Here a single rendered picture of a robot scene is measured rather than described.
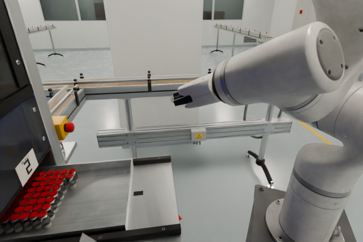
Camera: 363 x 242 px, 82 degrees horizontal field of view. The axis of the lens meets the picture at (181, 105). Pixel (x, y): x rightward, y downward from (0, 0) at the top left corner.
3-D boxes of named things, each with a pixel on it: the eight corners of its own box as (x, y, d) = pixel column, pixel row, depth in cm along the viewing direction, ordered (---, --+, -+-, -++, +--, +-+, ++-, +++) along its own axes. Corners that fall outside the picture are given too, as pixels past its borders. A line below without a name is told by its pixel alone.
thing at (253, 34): (272, 41, 406) (274, 33, 400) (264, 41, 404) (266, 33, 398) (217, 27, 730) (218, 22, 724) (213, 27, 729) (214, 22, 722)
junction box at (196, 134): (191, 141, 166) (191, 132, 162) (190, 138, 170) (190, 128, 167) (206, 140, 167) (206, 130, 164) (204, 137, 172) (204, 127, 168)
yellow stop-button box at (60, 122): (43, 142, 78) (38, 125, 75) (52, 132, 84) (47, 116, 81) (65, 140, 79) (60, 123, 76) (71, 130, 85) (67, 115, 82)
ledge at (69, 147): (28, 167, 80) (26, 163, 79) (44, 147, 91) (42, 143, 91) (67, 163, 81) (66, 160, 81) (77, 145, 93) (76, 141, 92)
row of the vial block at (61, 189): (40, 229, 55) (35, 217, 53) (65, 180, 71) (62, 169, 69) (49, 228, 55) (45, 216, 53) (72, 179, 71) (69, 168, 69)
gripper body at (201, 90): (243, 54, 39) (206, 69, 48) (204, 71, 34) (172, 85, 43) (257, 91, 40) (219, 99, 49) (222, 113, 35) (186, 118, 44)
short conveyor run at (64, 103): (42, 171, 80) (29, 136, 74) (-2, 175, 79) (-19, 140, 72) (88, 101, 142) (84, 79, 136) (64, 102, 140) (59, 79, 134)
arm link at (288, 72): (267, 74, 38) (232, 45, 34) (355, 49, 27) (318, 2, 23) (256, 115, 36) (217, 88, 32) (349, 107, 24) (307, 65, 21)
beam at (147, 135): (99, 148, 163) (96, 135, 158) (101, 142, 170) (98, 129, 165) (289, 133, 182) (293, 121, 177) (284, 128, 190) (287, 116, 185)
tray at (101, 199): (-20, 253, 50) (-26, 243, 48) (34, 175, 73) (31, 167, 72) (126, 234, 54) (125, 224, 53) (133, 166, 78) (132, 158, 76)
